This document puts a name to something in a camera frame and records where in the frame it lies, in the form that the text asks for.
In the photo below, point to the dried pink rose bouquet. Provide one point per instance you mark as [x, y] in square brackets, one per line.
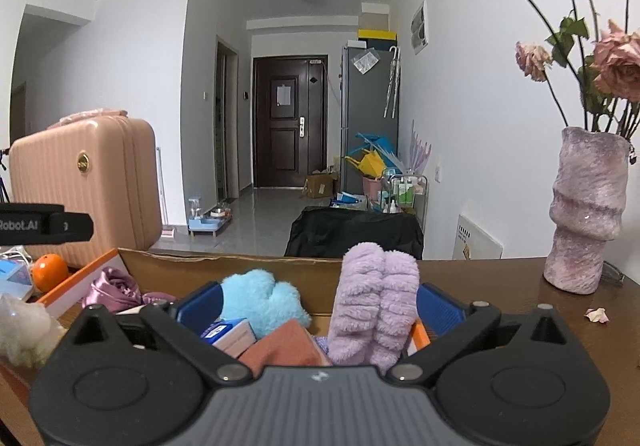
[615, 60]

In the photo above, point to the blue tissue pack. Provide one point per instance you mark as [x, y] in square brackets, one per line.
[14, 281]

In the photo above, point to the blue printed packet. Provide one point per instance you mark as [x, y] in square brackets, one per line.
[227, 330]

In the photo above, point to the pink ribbed suitcase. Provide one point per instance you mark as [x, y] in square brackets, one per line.
[110, 186]

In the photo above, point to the yellow and black box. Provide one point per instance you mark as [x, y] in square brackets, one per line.
[377, 36]

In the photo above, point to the brown and yellow sponge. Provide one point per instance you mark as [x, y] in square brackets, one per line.
[285, 348]

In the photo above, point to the purple satin scrunchie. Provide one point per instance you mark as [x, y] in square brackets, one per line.
[112, 293]

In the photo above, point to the blue and yellow folded items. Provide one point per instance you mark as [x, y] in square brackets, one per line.
[372, 160]

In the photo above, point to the white paper notice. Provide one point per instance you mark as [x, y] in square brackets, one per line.
[283, 95]

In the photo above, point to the dark brown entrance door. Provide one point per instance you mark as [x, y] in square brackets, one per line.
[290, 140]

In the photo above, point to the light blue carton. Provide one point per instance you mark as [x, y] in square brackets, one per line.
[349, 201]

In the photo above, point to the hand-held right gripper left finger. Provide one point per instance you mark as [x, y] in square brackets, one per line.
[197, 308]

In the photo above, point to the blue pet feeder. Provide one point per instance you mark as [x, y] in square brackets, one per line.
[210, 221]

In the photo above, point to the black chair back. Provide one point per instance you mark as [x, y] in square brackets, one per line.
[355, 236]

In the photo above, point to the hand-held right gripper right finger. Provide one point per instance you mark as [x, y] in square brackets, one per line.
[440, 311]

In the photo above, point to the white and yellow alpaca plush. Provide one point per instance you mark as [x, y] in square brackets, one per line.
[27, 331]

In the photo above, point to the pink textured vase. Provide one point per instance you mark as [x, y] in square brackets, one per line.
[585, 216]

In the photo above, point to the pink bucket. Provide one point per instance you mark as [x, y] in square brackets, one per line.
[371, 188]

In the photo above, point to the grey refrigerator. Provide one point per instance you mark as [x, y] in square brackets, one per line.
[367, 110]

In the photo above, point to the interior doorway frame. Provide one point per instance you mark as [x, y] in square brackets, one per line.
[227, 120]

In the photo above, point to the light purple fuzzy sock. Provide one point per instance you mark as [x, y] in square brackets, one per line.
[375, 306]

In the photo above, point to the clear plastic bag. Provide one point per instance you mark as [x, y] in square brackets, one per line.
[364, 60]

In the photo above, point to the orange tangerine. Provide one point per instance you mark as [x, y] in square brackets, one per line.
[50, 273]

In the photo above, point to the black tripod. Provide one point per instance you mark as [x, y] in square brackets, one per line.
[4, 181]

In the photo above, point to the fallen pink petal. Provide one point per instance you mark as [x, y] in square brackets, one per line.
[596, 315]

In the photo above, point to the clear folded umbrella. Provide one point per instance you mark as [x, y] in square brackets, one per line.
[393, 80]

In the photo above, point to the brown cardboard carton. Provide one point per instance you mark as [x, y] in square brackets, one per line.
[320, 186]

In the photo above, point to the red cardboard box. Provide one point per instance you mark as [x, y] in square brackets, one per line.
[200, 268]

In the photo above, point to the light blue fuzzy mitten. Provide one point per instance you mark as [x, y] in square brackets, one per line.
[265, 298]

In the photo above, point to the white wall outlet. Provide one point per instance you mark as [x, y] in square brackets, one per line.
[438, 169]

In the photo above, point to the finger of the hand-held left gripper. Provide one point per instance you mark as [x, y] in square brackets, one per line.
[79, 227]

